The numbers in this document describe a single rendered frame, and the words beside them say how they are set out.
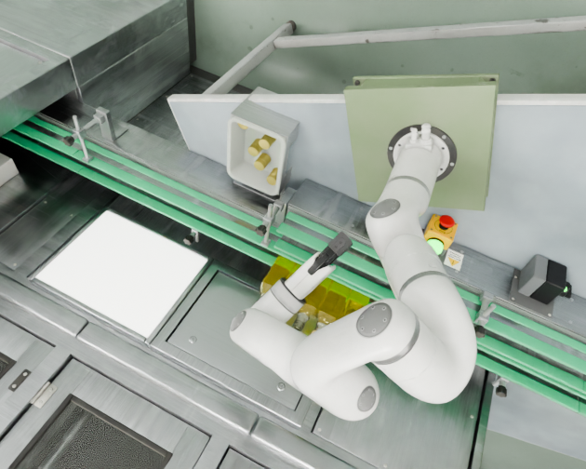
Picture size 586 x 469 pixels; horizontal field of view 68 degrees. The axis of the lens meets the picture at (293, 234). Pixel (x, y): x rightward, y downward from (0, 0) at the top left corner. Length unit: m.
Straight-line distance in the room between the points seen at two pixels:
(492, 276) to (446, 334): 0.65
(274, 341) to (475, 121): 0.61
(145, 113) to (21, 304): 0.95
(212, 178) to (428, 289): 0.92
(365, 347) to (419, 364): 0.07
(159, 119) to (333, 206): 1.00
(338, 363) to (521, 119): 0.69
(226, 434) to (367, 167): 0.77
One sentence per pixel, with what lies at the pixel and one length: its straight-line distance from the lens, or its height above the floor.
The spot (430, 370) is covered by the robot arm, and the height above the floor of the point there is 1.38.
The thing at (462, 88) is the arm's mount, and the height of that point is 0.81.
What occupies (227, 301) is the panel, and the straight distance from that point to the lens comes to 1.36.
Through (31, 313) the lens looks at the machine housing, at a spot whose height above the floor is 1.39.
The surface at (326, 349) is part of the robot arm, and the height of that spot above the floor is 1.41.
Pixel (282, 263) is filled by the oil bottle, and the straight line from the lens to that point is 1.25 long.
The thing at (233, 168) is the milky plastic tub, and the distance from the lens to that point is 1.34.
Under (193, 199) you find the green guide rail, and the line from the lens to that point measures 1.38.
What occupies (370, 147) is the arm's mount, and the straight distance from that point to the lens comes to 1.08.
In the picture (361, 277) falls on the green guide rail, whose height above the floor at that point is 0.94.
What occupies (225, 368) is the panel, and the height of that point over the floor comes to 1.28.
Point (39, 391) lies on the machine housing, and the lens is 1.37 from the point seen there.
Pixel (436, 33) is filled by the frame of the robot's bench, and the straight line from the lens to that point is 1.60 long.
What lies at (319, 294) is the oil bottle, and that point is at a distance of 1.22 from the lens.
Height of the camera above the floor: 1.67
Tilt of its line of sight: 37 degrees down
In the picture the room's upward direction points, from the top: 147 degrees counter-clockwise
